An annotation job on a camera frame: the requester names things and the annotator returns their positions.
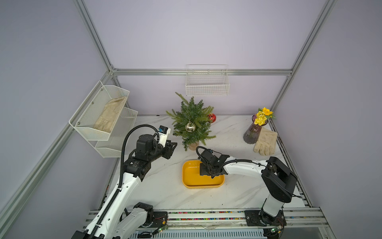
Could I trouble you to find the silver mirror ball ornament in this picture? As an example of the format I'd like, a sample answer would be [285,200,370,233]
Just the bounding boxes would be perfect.
[185,121,196,132]

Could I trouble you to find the red glitter ball ornament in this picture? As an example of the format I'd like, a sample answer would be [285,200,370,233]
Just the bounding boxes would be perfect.
[208,113,216,123]

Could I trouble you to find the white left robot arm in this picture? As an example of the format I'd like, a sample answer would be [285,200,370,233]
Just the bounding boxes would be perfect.
[72,133,178,239]

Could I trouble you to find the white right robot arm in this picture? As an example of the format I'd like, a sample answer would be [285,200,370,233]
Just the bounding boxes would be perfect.
[196,146,297,226]

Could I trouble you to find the small green christmas tree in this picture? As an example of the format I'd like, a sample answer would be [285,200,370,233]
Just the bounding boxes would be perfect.
[166,93,216,150]

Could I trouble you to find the yellow plastic tray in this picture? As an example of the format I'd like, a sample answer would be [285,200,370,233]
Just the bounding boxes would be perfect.
[182,160,225,189]

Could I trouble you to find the purple glass vase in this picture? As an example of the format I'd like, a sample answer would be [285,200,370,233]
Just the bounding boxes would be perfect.
[243,115,268,144]

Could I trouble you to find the beige glove on table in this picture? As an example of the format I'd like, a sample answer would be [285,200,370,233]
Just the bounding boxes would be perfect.
[254,127,278,156]

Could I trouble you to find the beige glove in shelf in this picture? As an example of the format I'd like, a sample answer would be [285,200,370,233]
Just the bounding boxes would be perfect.
[93,96,127,133]

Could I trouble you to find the yellow artificial flowers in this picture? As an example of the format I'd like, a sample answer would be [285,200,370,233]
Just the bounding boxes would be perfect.
[254,107,274,126]

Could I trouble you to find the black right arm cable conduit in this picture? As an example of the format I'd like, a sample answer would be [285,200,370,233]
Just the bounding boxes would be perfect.
[195,146,302,199]

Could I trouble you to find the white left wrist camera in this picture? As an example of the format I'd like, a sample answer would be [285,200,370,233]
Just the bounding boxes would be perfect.
[158,125,171,147]

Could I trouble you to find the white mesh double wall shelf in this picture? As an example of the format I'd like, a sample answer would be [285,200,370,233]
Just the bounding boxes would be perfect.
[69,81,138,158]

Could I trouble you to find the white wire wall basket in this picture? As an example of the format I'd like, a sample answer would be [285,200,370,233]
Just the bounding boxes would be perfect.
[186,64,230,97]

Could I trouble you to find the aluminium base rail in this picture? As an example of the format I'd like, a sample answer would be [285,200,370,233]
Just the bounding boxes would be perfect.
[130,207,335,239]

